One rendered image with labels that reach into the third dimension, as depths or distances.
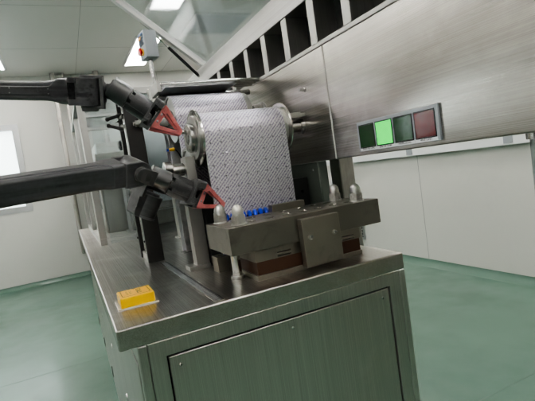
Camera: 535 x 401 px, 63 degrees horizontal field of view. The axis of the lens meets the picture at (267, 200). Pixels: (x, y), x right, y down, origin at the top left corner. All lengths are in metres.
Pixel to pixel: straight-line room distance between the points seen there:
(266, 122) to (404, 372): 0.72
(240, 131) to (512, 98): 0.64
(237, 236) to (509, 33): 0.61
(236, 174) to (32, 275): 5.74
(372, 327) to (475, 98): 0.55
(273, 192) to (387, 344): 0.48
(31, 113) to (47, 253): 1.90
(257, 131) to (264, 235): 0.33
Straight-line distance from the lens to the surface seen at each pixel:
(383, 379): 1.14
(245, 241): 0.93
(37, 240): 6.66
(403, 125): 0.96
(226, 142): 1.13
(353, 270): 1.01
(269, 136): 1.18
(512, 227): 3.78
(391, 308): 1.10
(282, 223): 0.97
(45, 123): 6.70
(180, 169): 1.17
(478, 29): 0.85
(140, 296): 0.96
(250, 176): 1.15
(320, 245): 1.00
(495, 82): 0.82
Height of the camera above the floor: 1.15
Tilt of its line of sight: 4 degrees down
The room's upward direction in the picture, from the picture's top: 8 degrees counter-clockwise
